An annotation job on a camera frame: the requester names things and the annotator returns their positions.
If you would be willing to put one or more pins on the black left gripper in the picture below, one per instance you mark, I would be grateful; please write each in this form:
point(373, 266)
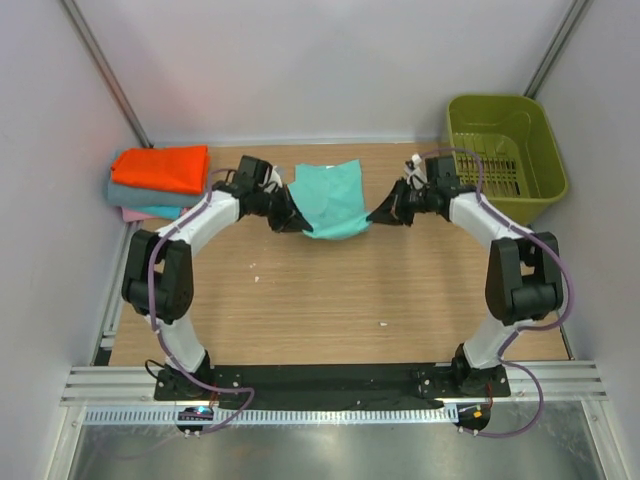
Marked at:
point(278, 208)

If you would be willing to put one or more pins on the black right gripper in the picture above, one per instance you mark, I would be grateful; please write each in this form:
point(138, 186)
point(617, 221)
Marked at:
point(403, 203)

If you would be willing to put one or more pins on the teal t shirt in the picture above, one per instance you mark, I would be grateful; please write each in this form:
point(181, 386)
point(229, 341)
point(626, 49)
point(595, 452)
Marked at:
point(331, 200)

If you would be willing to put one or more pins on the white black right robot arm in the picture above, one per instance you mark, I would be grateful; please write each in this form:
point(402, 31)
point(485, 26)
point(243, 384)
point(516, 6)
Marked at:
point(523, 281)

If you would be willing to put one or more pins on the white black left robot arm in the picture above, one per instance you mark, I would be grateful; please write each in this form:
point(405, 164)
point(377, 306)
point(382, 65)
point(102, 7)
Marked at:
point(158, 280)

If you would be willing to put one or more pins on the green plastic basket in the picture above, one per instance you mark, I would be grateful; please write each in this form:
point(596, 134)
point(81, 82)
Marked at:
point(523, 173)

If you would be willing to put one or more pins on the orange folded t shirt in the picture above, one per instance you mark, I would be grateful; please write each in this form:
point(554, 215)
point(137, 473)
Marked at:
point(180, 170)

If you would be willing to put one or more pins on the pink folded t shirt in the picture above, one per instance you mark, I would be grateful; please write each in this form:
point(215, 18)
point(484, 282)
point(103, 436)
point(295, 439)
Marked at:
point(131, 216)

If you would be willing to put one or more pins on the grey folded t shirt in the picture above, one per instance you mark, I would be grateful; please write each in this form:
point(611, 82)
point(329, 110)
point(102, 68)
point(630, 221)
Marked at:
point(132, 197)

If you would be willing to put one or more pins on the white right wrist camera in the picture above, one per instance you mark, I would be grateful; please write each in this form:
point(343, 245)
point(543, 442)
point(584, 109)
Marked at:
point(414, 172)

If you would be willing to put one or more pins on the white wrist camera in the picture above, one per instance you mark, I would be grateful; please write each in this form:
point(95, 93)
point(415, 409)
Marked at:
point(275, 180)
point(414, 172)

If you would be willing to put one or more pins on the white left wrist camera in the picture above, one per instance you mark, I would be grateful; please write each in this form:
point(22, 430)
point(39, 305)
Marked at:
point(275, 180)

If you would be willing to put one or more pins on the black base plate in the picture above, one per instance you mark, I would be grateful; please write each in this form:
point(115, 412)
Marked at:
point(373, 387)

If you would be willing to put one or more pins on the white slotted cable duct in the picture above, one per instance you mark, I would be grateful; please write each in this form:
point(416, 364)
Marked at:
point(200, 415)

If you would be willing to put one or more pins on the aluminium frame rail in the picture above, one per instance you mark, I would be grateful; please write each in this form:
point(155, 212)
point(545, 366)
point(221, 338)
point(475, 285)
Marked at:
point(555, 380)

